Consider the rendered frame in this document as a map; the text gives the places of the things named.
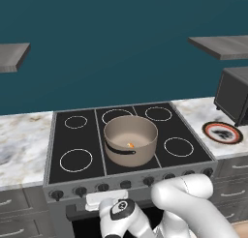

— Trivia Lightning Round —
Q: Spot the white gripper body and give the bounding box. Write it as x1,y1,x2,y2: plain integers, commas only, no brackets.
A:
84,189,130,213

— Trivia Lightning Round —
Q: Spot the black oven door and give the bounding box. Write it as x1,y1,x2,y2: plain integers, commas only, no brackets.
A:
65,196,167,238

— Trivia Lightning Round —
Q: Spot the grey drawer front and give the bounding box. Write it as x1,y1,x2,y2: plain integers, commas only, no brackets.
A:
222,200,248,224
210,178,248,205
0,187,32,215
214,155,248,181
0,210,44,238

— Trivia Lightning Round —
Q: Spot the round plate with red rim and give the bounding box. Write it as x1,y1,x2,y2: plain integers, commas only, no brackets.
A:
201,120,244,145

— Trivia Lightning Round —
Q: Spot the black microwave oven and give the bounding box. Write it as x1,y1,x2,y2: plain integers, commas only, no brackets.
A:
213,66,248,128

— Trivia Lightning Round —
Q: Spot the beige pot with black handle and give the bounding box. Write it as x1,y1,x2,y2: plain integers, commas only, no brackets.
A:
103,114,160,168

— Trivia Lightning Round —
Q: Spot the black hob with grey frame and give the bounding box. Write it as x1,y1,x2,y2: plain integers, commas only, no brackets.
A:
43,101,219,203

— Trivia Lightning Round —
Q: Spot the grey wall shelf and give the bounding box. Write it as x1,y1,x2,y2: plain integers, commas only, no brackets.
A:
0,43,32,74
187,35,248,61

